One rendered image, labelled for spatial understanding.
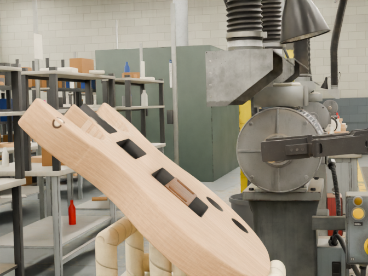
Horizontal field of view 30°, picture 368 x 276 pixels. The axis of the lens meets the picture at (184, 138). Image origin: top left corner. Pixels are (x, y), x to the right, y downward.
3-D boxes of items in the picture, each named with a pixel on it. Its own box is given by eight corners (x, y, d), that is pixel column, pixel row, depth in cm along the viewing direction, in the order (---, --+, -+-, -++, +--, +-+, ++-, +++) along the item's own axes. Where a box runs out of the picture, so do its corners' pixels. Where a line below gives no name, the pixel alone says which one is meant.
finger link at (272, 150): (310, 157, 101) (310, 157, 100) (263, 161, 103) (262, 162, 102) (308, 137, 101) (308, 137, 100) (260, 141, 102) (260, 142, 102)
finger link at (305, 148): (321, 151, 100) (321, 153, 97) (286, 155, 101) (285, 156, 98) (320, 142, 100) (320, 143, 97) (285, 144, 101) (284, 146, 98)
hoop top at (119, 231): (127, 228, 121) (127, 210, 120) (145, 228, 120) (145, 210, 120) (92, 253, 101) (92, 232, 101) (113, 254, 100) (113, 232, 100)
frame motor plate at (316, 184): (256, 186, 247) (256, 176, 247) (323, 186, 242) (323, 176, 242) (242, 200, 212) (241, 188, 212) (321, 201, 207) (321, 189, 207)
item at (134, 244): (128, 272, 121) (126, 219, 120) (146, 272, 120) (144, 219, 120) (124, 277, 118) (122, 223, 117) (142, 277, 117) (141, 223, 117)
